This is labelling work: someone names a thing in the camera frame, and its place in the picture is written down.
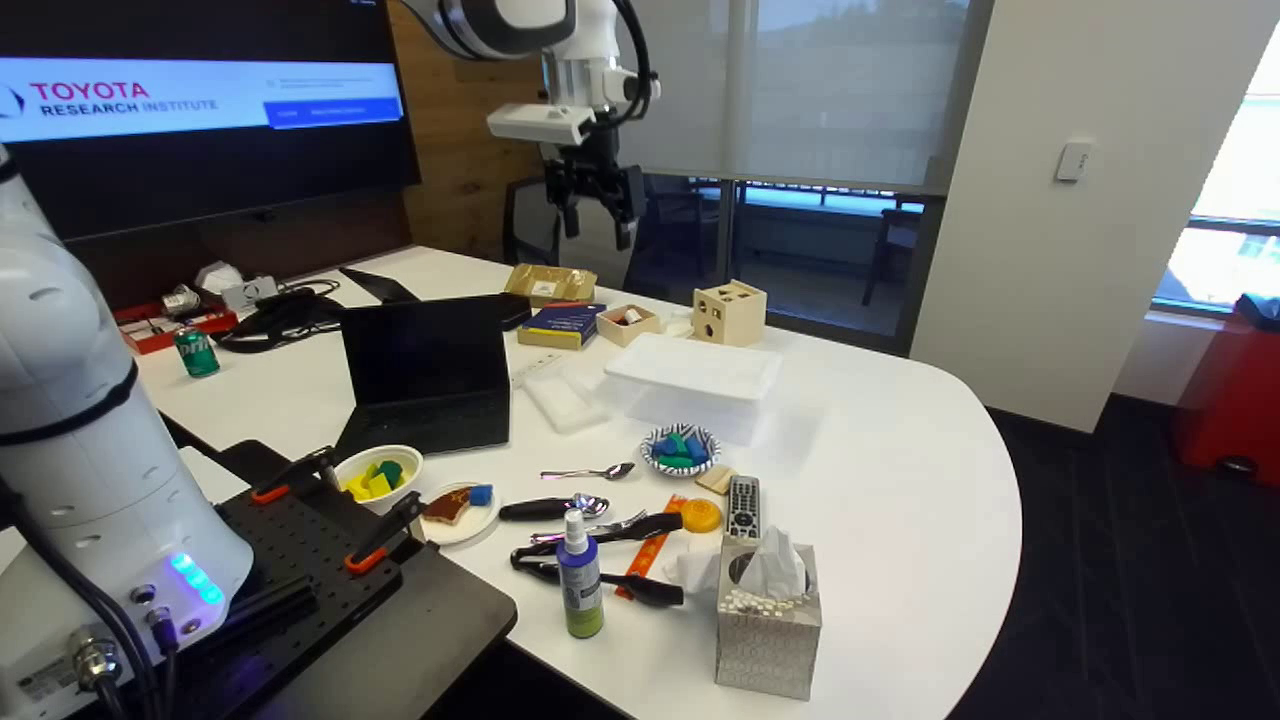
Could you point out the red tray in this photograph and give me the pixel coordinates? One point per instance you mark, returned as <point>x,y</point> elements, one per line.
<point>160,332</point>

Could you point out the heap of yellow green blocks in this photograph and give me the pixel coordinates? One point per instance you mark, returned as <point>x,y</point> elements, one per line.
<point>377,479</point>

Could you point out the black tongs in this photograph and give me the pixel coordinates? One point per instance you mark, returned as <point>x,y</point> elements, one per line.
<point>650,592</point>

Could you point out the heap of blue green blocks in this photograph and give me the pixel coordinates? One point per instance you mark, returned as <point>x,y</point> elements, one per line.
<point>680,448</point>

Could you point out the window roller blind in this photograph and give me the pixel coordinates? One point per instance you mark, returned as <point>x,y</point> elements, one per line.
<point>830,90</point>

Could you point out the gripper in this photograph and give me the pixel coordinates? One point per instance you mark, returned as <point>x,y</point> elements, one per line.
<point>596,178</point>

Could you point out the silver spoon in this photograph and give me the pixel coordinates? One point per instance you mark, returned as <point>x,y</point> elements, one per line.
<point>585,472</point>

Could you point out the red bin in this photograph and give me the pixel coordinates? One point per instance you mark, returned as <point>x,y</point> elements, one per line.
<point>1235,400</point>

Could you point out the white crumpled paper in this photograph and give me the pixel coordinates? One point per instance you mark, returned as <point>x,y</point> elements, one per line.
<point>218,276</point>

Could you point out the small open wooden box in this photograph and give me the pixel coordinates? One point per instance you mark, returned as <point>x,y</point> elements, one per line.
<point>628,326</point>

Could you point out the white wall switch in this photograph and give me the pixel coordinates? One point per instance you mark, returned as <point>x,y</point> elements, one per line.
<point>1074,161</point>

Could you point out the clear plastic lid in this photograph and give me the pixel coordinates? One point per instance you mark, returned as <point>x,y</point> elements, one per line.
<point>563,402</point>

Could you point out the dark outdoor chair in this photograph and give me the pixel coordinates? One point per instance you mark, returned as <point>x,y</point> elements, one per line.
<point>895,240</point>

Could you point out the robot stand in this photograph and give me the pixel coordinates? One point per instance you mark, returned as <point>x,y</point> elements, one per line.
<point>400,630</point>

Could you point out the black flat case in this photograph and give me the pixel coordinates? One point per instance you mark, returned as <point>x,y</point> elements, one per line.
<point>512,310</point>

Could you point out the white napkin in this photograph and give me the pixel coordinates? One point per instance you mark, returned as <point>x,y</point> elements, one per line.
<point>695,572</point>

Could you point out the white bowl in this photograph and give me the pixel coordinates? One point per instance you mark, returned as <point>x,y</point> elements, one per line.
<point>395,495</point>

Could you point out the striped bowl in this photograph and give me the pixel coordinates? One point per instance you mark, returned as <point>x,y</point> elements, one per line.
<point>655,462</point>

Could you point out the window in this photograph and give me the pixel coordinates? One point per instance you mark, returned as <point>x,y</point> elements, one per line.
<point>1235,200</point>

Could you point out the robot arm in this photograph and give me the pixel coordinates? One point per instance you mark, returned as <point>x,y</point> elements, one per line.
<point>80,440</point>

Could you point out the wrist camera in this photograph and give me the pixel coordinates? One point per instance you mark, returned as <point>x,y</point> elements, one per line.
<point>535,123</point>

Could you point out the silver tissue box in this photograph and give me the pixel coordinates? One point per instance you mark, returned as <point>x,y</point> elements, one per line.
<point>765,645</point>

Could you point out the small grey device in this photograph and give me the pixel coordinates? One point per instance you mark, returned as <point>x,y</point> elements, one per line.
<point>248,292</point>

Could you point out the gold box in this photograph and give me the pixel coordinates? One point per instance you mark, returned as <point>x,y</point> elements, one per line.
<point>550,283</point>

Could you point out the clear ruler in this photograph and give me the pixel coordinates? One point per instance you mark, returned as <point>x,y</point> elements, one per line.
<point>535,368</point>

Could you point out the toy toast slice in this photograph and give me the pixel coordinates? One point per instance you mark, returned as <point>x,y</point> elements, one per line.
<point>446,506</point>

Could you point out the green soda can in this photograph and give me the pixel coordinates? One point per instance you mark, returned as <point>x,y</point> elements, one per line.
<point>197,353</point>

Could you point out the black clamp with orange tips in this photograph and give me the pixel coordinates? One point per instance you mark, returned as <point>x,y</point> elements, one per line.
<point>292,475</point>
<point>385,535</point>

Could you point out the spray bottle with green base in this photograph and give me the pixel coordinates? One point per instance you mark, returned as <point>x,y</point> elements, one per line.
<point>580,585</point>

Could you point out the orange round lid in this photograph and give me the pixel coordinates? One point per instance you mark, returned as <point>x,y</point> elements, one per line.
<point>701,515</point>

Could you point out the clear plastic container with lid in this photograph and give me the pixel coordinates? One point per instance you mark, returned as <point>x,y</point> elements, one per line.
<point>695,380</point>

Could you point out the black open laptop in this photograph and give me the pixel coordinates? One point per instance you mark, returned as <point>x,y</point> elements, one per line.
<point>425,375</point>

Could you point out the flat wooden block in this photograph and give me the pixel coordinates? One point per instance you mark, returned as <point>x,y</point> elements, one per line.
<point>716,480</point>

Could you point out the blue book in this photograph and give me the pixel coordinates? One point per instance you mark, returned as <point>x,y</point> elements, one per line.
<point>562,324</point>

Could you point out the white tissue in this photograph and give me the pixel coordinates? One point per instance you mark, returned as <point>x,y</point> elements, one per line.
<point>775,565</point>

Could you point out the white plate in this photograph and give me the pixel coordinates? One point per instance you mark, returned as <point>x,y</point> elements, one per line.
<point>462,528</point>

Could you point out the grey remote control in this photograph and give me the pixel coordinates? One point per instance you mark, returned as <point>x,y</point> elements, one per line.
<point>743,508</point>

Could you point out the wooden shape sorter cube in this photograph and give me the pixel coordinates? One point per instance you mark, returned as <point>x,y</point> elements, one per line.
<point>730,315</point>

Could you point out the blue block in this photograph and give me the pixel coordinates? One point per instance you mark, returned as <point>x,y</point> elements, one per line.
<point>481,494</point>

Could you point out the large wall screen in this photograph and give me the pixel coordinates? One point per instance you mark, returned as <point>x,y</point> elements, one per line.
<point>200,140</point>

